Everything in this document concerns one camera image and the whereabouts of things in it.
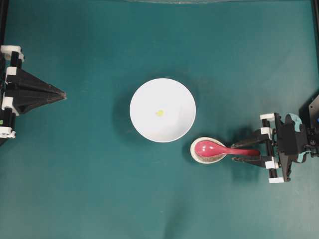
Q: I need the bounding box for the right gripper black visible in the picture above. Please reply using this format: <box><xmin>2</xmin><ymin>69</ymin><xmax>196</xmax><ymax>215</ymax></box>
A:
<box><xmin>231</xmin><ymin>113</ymin><xmax>307</xmax><ymax>184</ymax></box>

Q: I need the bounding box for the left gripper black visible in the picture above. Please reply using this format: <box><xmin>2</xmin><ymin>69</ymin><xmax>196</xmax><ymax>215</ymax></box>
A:
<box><xmin>0</xmin><ymin>45</ymin><xmax>66</xmax><ymax>138</ymax></box>

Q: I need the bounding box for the red plastic spoon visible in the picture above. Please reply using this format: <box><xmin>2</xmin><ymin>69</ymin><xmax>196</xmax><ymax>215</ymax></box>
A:
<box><xmin>195</xmin><ymin>140</ymin><xmax>260</xmax><ymax>157</ymax></box>

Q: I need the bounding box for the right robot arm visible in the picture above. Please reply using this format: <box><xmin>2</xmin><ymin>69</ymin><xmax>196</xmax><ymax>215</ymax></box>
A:
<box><xmin>231</xmin><ymin>96</ymin><xmax>319</xmax><ymax>183</ymax></box>

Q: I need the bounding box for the white round bowl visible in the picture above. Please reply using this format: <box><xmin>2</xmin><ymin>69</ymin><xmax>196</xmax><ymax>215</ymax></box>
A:
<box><xmin>129</xmin><ymin>78</ymin><xmax>196</xmax><ymax>143</ymax></box>

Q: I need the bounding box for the yellow hexagonal prism block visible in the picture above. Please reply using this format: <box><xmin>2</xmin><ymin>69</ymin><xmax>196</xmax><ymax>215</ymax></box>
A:
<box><xmin>156</xmin><ymin>110</ymin><xmax>164</xmax><ymax>117</ymax></box>

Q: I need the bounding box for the small speckled ceramic dish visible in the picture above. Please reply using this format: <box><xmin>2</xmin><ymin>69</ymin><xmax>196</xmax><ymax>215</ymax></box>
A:
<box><xmin>190</xmin><ymin>137</ymin><xmax>226</xmax><ymax>164</ymax></box>

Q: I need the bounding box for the black frame post left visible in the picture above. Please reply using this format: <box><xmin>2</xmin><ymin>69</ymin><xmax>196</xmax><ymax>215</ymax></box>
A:
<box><xmin>0</xmin><ymin>0</ymin><xmax>9</xmax><ymax>45</ymax></box>

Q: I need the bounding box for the black frame post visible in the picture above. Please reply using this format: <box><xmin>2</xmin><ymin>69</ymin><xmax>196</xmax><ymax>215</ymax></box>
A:
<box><xmin>0</xmin><ymin>0</ymin><xmax>9</xmax><ymax>45</ymax></box>
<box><xmin>311</xmin><ymin>0</ymin><xmax>319</xmax><ymax>50</ymax></box>

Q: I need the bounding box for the black frame post right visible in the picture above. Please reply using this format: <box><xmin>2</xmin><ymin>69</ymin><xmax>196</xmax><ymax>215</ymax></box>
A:
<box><xmin>311</xmin><ymin>0</ymin><xmax>319</xmax><ymax>50</ymax></box>

